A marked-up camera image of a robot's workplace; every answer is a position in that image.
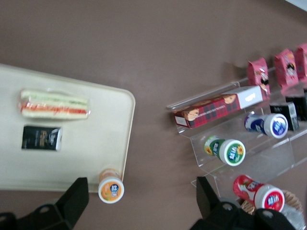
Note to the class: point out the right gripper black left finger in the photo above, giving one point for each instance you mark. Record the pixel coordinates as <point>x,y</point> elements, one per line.
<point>60,213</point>

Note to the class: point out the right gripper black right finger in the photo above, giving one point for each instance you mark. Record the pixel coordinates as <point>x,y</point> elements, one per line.
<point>216,215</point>

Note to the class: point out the triangle sandwich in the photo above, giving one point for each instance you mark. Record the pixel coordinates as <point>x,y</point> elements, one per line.
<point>54,104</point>

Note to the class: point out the beige plastic tray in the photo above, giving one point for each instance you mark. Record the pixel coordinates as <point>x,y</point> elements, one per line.
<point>91,143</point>

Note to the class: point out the red lid yogurt bottle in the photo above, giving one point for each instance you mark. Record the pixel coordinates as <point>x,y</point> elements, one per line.
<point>268,196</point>

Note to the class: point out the orange lid yogurt bottle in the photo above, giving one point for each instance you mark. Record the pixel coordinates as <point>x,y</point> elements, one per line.
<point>110,189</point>

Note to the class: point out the green lid yogurt bottle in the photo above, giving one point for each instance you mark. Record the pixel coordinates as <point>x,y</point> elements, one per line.
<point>230,151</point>

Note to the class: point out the small black packet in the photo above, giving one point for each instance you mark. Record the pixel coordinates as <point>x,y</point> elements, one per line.
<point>40,138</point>

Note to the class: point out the flat wicker basket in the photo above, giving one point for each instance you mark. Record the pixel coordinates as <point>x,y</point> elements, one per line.
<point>293,198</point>

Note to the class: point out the clear acrylic step shelf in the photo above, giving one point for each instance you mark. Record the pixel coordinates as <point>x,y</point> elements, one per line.
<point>268,155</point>

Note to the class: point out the silver foil container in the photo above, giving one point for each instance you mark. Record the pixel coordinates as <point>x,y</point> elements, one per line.
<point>296,218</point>

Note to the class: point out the red plaid cookie box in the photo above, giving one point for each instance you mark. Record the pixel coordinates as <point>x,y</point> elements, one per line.
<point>216,112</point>

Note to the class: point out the blue lid yogurt bottle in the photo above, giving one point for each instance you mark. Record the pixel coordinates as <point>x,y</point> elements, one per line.
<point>273,125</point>

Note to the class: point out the small black carton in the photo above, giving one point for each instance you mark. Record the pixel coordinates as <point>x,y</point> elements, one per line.
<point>283,115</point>
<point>298,105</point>

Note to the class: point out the pink snack packet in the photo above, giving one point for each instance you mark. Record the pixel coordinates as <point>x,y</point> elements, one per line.
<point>301,62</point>
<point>259,74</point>
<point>286,68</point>

